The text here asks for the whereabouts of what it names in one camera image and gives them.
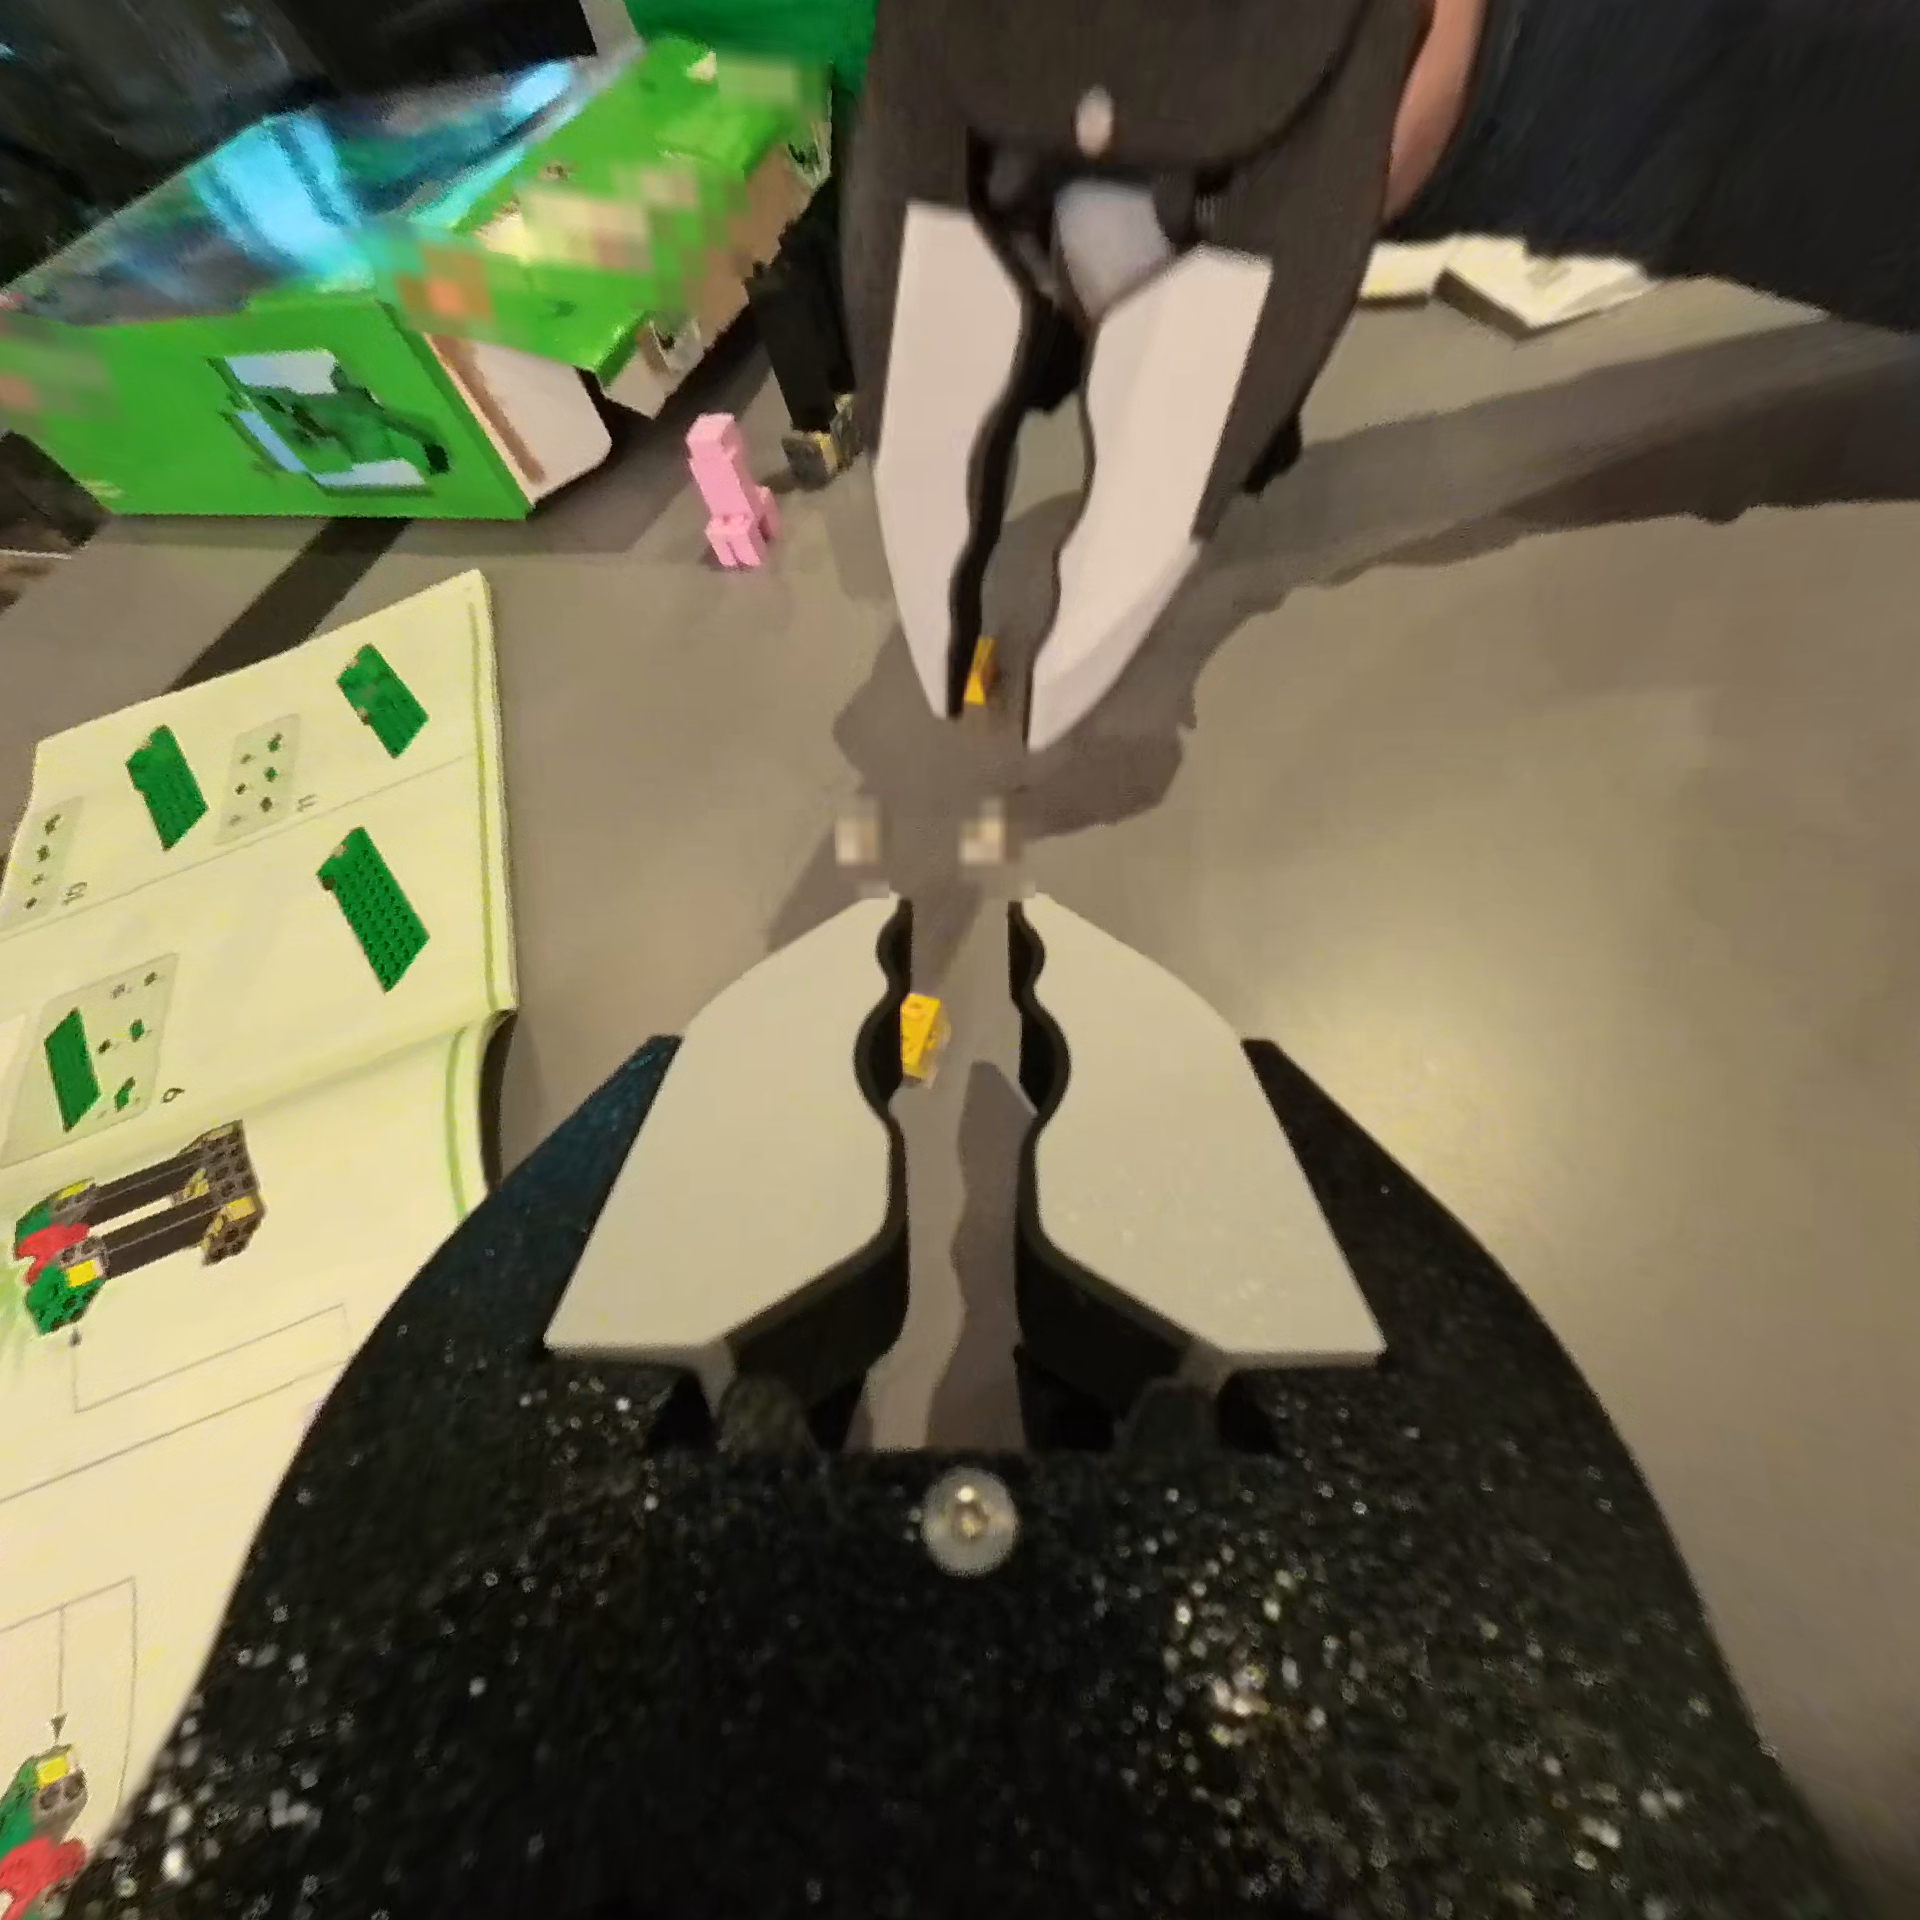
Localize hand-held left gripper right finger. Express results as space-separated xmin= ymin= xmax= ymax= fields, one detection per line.
xmin=1008 ymin=895 xmax=1386 ymax=1432

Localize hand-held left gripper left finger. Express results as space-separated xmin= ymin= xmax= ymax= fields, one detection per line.
xmin=544 ymin=895 xmax=915 ymax=1432

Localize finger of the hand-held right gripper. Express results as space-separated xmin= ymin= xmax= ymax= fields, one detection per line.
xmin=1024 ymin=180 xmax=1277 ymax=753
xmin=872 ymin=199 xmax=1037 ymax=721

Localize black yellow brick piece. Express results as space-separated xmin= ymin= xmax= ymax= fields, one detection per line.
xmin=780 ymin=392 xmax=864 ymax=488

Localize pink brick pig figure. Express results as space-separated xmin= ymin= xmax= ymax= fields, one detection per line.
xmin=685 ymin=415 xmax=782 ymax=570

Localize white paper sheets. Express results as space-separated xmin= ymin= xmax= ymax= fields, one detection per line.
xmin=1358 ymin=240 xmax=1653 ymax=336

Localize building instruction booklet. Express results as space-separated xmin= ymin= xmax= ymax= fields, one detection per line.
xmin=0 ymin=568 xmax=518 ymax=1920

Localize green toy box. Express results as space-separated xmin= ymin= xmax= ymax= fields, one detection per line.
xmin=0 ymin=30 xmax=880 ymax=521

